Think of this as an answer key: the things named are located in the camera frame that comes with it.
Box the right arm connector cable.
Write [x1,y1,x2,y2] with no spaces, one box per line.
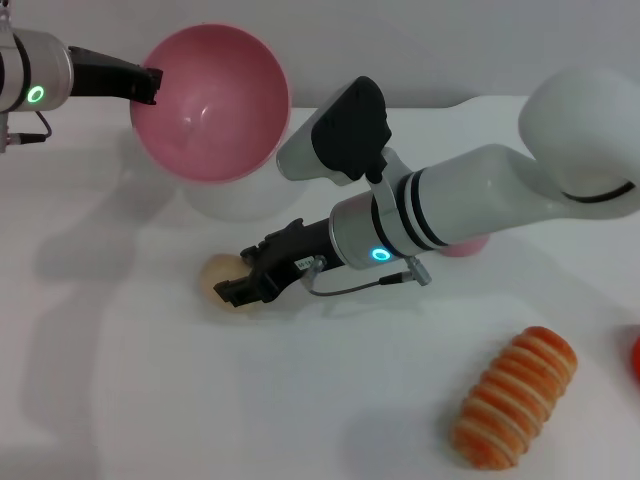
[299,254,432,296]

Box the orange striped bread loaf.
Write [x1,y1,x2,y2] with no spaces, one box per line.
[451,325,580,470]

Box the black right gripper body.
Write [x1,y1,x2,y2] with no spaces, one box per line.
[248,218,347,300]

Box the pink peach shaped bun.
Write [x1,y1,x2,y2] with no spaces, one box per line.
[439,234,490,259]

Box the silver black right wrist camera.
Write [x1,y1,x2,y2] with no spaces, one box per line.
[275,75,394,187]

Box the left arm connector cable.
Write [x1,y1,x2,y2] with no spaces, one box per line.
[0,110,53,154]

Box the arm connector cable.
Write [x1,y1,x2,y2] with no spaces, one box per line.
[299,254,432,296]
[0,110,53,154]

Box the red round object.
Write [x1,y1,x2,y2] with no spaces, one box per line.
[628,324,640,385]

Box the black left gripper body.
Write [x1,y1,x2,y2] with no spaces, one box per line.
[67,45,165,104]

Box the pink bowl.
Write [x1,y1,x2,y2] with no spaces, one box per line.
[128,22,292,185]

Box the beige toy potato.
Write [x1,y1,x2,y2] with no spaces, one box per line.
[198,253,261,314]

